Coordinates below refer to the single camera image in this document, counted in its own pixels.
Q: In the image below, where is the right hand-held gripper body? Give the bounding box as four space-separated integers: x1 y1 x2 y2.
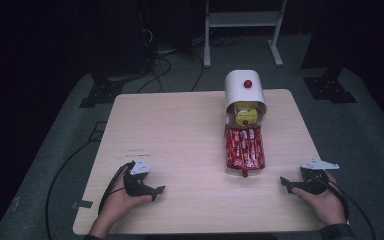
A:
291 158 341 196

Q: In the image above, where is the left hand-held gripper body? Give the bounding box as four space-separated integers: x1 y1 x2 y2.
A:
123 157 155 198

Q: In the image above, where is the person's left hand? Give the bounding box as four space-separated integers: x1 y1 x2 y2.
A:
99 164 153 223

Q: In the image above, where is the person's right hand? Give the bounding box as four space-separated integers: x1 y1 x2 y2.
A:
291 171 347 226

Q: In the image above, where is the white drawer with red packets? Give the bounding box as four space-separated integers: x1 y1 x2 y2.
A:
224 125 267 179

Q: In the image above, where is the row of red snack packets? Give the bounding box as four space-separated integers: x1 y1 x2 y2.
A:
225 127 267 171

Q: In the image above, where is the grey tape strip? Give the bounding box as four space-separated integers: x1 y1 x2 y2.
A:
71 199 94 211

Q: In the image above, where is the white drawer with yellow cups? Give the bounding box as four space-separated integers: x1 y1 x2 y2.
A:
225 101 268 129

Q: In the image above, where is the yellow pudding cup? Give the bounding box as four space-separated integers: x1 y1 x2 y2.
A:
235 108 259 127

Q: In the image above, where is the black stand base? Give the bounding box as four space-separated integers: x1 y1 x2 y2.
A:
78 74 125 109
302 66 358 105

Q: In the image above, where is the white metal stand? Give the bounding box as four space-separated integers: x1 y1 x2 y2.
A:
203 0 288 69

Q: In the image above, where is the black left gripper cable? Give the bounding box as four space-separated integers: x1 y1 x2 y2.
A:
97 162 132 215

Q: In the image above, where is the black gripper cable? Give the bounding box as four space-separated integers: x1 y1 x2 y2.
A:
97 162 132 215
323 178 378 240

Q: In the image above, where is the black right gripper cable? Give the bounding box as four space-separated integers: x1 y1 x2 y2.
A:
323 178 378 240

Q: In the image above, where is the long black floor cable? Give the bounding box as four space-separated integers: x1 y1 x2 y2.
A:
45 138 108 240

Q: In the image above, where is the bundle of black floor cables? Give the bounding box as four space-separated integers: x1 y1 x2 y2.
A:
135 26 205 95

